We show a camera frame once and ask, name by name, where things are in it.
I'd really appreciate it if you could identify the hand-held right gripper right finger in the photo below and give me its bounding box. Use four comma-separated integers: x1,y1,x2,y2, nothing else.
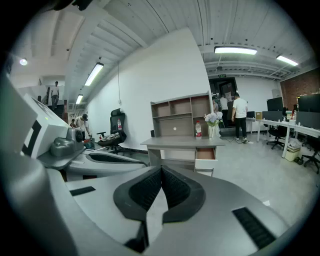
148,164,292,256

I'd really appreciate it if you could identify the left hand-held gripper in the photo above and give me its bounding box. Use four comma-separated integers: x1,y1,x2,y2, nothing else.
21,93,149,180

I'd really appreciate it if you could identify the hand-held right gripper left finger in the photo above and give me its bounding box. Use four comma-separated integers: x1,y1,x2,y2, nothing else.
65,164,163,253

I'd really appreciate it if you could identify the wooden drawer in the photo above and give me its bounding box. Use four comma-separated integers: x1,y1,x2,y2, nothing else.
194,147,218,177

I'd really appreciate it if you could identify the grey wooden shelf unit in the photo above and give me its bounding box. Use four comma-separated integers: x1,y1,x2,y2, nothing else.
140,91,226,176

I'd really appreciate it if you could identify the white office desk row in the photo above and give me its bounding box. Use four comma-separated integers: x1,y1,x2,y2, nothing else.
246,116,320,159

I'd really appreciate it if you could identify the black mesh office chair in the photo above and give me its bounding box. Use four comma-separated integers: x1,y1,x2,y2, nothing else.
96,108,128,155

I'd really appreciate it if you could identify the staircase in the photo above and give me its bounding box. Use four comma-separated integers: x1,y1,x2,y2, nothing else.
37,84,69,123

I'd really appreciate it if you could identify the blue flower bunch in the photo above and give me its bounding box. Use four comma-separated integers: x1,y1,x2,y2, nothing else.
203,111,224,127

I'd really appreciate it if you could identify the pale yellow bin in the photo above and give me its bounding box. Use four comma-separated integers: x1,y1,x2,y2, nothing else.
284,146,301,162

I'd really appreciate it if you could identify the black monitor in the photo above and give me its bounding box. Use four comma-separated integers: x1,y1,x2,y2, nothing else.
298,93,320,113
266,97,284,112

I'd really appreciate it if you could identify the dark door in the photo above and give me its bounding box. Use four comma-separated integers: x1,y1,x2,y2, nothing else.
208,77,239,101

